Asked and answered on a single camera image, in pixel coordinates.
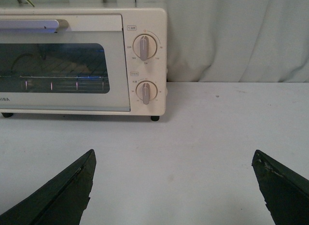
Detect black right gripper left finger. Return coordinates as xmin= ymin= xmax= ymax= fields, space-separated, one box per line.
xmin=0 ymin=149 xmax=96 ymax=225

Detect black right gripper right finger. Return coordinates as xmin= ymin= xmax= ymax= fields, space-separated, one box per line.
xmin=252 ymin=150 xmax=309 ymax=225

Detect glass oven door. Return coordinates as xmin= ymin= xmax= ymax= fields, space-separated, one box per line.
xmin=0 ymin=14 xmax=130 ymax=112

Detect silver oven door handle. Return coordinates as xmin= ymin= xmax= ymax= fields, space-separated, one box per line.
xmin=0 ymin=19 xmax=69 ymax=33

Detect cream toaster oven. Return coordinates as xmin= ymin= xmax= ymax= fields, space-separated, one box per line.
xmin=0 ymin=4 xmax=167 ymax=121

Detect lower timer knob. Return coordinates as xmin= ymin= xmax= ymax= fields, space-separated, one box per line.
xmin=136 ymin=81 xmax=157 ymax=105

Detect white backdrop curtain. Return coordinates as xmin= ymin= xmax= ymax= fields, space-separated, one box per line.
xmin=0 ymin=0 xmax=309 ymax=83

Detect upper temperature knob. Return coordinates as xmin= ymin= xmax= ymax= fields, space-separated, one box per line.
xmin=133 ymin=34 xmax=157 ymax=61

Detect wire oven rack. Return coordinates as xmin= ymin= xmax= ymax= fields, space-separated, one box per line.
xmin=0 ymin=76 xmax=110 ymax=94

